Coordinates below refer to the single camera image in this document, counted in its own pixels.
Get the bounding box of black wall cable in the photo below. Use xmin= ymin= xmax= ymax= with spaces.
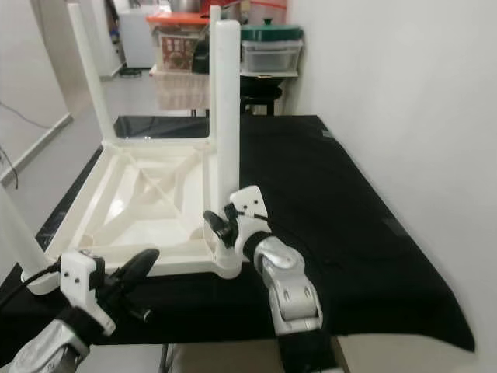
xmin=0 ymin=101 xmax=59 ymax=187

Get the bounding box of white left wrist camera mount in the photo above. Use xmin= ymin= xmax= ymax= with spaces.
xmin=60 ymin=250 xmax=108 ymax=336

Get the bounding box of white appliance cabinet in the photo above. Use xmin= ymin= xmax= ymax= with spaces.
xmin=116 ymin=4 xmax=156 ymax=71

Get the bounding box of clear jar with red band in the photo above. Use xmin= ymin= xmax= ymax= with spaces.
xmin=252 ymin=0 xmax=288 ymax=28

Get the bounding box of stainless steel pot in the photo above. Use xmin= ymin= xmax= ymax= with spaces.
xmin=169 ymin=0 xmax=203 ymax=15

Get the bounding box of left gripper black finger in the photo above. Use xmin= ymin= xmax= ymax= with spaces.
xmin=116 ymin=249 xmax=160 ymax=284
xmin=113 ymin=277 xmax=144 ymax=302

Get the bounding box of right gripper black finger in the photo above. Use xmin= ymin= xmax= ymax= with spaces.
xmin=203 ymin=210 xmax=230 ymax=243

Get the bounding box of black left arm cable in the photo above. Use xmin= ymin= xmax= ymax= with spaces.
xmin=0 ymin=263 xmax=63 ymax=308

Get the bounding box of clear container with green lid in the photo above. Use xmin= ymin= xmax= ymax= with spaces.
xmin=241 ymin=19 xmax=304 ymax=77

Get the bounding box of black tablecloth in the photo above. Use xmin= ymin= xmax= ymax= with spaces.
xmin=0 ymin=115 xmax=476 ymax=366

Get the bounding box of black bag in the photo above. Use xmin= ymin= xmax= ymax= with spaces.
xmin=190 ymin=27 xmax=214 ymax=75

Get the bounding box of black stool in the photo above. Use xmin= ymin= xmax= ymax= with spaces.
xmin=241 ymin=78 xmax=284 ymax=116

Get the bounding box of printed box with orange lid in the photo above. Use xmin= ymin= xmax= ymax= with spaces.
xmin=146 ymin=12 xmax=210 ymax=75

